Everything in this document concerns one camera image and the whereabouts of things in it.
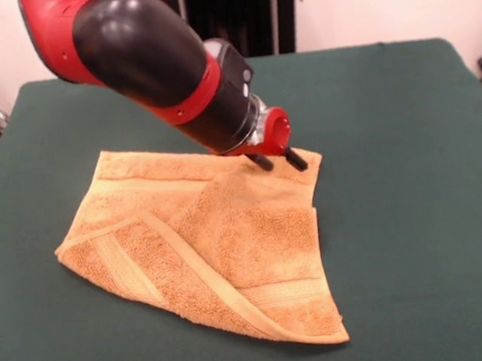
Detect dark green table cloth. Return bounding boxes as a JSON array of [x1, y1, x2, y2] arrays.
[[0, 32, 482, 361]]

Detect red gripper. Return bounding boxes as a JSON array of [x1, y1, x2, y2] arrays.
[[227, 104, 310, 179]]

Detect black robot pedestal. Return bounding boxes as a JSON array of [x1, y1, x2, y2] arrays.
[[154, 0, 310, 68]]

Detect orange terry towel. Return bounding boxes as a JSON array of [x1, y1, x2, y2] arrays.
[[44, 126, 352, 361]]

